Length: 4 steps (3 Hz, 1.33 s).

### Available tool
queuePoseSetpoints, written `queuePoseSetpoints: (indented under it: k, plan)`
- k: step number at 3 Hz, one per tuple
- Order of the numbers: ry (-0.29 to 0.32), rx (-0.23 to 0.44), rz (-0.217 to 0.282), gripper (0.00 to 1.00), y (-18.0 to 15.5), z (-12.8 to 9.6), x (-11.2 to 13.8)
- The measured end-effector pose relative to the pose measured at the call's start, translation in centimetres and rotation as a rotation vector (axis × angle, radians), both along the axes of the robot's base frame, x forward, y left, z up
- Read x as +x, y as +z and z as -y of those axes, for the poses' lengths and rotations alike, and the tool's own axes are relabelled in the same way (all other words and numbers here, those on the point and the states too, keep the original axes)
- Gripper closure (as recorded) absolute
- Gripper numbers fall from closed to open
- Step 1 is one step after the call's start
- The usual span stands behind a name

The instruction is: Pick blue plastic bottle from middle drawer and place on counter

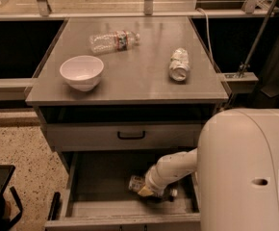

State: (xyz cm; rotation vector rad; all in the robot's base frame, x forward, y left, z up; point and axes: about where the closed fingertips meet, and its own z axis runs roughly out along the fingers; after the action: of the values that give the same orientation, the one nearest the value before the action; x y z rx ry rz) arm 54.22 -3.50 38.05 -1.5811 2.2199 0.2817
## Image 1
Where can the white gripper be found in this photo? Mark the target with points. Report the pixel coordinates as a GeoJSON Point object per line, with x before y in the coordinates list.
{"type": "Point", "coordinates": [152, 182]}

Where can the blue labelled plastic bottle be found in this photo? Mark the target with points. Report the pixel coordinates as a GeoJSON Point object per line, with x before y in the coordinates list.
{"type": "Point", "coordinates": [137, 182]}

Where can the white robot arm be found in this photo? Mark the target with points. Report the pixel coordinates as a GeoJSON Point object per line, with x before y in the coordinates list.
{"type": "Point", "coordinates": [237, 166]}

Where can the open grey middle drawer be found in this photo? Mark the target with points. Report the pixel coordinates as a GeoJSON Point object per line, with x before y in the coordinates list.
{"type": "Point", "coordinates": [97, 196]}

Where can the closed grey drawer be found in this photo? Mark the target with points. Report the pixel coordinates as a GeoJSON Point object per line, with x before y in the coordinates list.
{"type": "Point", "coordinates": [67, 137]}

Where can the grey drawer cabinet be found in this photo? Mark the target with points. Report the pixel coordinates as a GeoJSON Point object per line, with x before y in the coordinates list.
{"type": "Point", "coordinates": [135, 85]}

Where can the clear plastic water bottle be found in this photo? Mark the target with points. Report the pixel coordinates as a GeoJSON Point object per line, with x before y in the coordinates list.
{"type": "Point", "coordinates": [121, 40]}

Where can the crushed silver can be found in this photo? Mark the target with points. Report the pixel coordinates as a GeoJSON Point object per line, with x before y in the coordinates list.
{"type": "Point", "coordinates": [179, 67]}

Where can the white ceramic bowl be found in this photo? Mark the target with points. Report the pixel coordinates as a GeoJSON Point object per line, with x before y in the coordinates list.
{"type": "Point", "coordinates": [82, 72]}

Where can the metal stand with pole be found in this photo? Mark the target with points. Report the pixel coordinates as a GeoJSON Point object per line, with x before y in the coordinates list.
{"type": "Point", "coordinates": [241, 77]}

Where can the black office chair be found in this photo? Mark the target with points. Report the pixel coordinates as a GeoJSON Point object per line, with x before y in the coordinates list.
{"type": "Point", "coordinates": [263, 97]}

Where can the black side drawer handle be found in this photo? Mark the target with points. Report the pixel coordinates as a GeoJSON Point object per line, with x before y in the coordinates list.
{"type": "Point", "coordinates": [55, 204]}

